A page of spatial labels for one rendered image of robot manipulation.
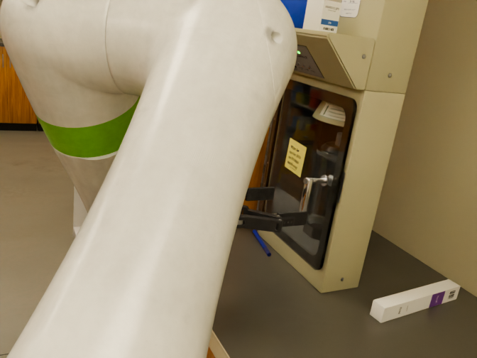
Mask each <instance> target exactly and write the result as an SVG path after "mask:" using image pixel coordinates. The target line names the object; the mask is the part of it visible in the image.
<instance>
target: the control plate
mask: <svg viewBox="0 0 477 358"><path fill-rule="evenodd" d="M297 50H298V51H300V53H301V54H299V53H297V59H296V63H295V65H296V67H295V69H294V70H295V71H298V72H303V73H306V74H308V75H314V76H316V77H321V78H324V76H323V75H322V73H321V71H320V70H319V68H318V66H317V64H316V62H315V61H314V59H313V57H312V56H311V54H310V52H309V51H308V49H307V46H303V45H297ZM297 63H299V64H300V66H297ZM303 64H305V66H306V67H303ZM309 66H311V67H312V69H311V68H310V69H309Z"/></svg>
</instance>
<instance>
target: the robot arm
mask: <svg viewBox="0 0 477 358"><path fill-rule="evenodd" d="M0 32H1V38H2V41H3V43H4V46H5V49H6V51H7V53H8V55H9V58H10V60H11V63H12V65H13V68H14V70H15V71H16V74H17V76H18V78H19V80H20V83H21V85H22V87H23V89H24V92H25V93H26V96H27V98H28V100H29V102H30V103H31V106H32V108H33V111H34V112H35V115H36V116H37V118H38V121H39V122H40V125H41V126H42V128H43V130H44V132H45V134H46V136H47V137H48V140H49V142H50V144H51V146H52V147H53V149H54V151H55V153H56V155H57V156H58V158H59V160H60V162H61V164H62V166H63V167H64V169H65V170H66V172H67V174H68V175H69V177H70V180H71V181H72V183H73V185H74V186H75V188H76V190H77V192H78V194H79V196H80V198H81V200H82V202H83V204H84V206H85V208H86V211H87V213H88V214H87V216H86V218H85V220H84V222H83V223H82V226H81V227H80V229H79V231H78V233H77V235H76V237H75V239H74V241H73V243H72V245H71V246H70V248H69V250H68V252H67V254H66V256H65V258H64V259H63V261H62V263H61V264H60V267H59V269H58V270H57V272H56V274H55V275H54V277H53V279H52V281H51V282H50V285H49V286H48V288H47V290H46V292H45V293H44V295H43V297H42V298H41V300H40V302H39V304H38V305H37V307H36V309H35V310H34V312H33V314H32V316H31V318H30V319H29V321H28V323H27V324H26V326H25V327H24V329H23V331H22V333H21V334H20V336H19V338H18V339H17V341H16V343H15V345H14V346H13V348H12V349H11V351H10V352H9V355H8V356H7V358H207V352H208V348H209V341H210V337H211V333H212V328H213V324H214V318H215V314H216V308H217V304H218V301H219V295H220V292H221V286H222V283H223V280H224V274H225V270H226V265H227V262H228V259H229V254H230V251H231V245H232V242H233V240H234V235H235V232H236V228H245V229H255V230H261V231H267V232H277V233H281V231H282V227H290V226H300V225H306V221H307V214H308V212H307V211H306V210H305V211H293V212H278V213H277V214H276V215H274V214H271V213H267V212H261V211H258V210H252V209H249V208H248V206H246V205H243V202H244V200H246V201H256V200H273V197H274V192H275V188H274V187H261V188H249V187H248V186H249V183H250V181H251V177H252V174H253V170H254V168H255V165H256V161H257V159H258V155H259V153H260V151H261V147H262V145H263V142H264V139H265V136H266V134H267V132H268V128H269V126H270V123H271V121H272V118H273V117H274V115H275V113H276V110H277V108H278V105H279V103H280V100H281V99H282V96H283V94H284V91H285V89H286V87H287V84H288V82H289V81H290V78H291V76H292V74H293V71H294V69H295V63H296V59H297V36H296V32H295V27H294V24H293V22H292V19H291V17H290V15H289V13H288V11H287V9H286V8H285V6H284V5H283V3H282V2H281V0H3V1H2V4H1V9H0ZM245 197H246V199H245ZM242 212H243V214H242Z"/></svg>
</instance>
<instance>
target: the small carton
mask: <svg viewBox="0 0 477 358"><path fill-rule="evenodd" d="M341 5H342V3H339V2H335V1H330V0H307V8H306V11H305V19H304V24H303V29H308V30H313V31H324V32H330V33H336V31H337V27H338V23H339V17H340V12H341Z"/></svg>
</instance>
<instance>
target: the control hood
mask: <svg viewBox="0 0 477 358"><path fill-rule="evenodd" d="M295 32H296V36H297V44H298V45H303V46H307V49H308V51H309V52H310V54H311V56H312V57H313V59H314V61H315V62H316V64H317V66H318V68H319V70H320V71H321V73H322V75H323V76H324V78H321V77H316V76H314V75H308V74H306V73H303V72H298V71H295V70H294V71H293V72H294V73H297V74H300V75H304V76H308V77H312V78H315V79H318V80H322V81H325V82H330V83H333V84H335V85H340V86H343V87H348V88H351V89H353V90H364V89H365V86H366V80H367V76H368V71H369V67H370V63H371V57H372V54H373V47H374V44H375V41H374V39H373V38H364V37H358V36H350V35H344V34H339V33H330V32H324V31H313V30H308V29H302V28H295Z"/></svg>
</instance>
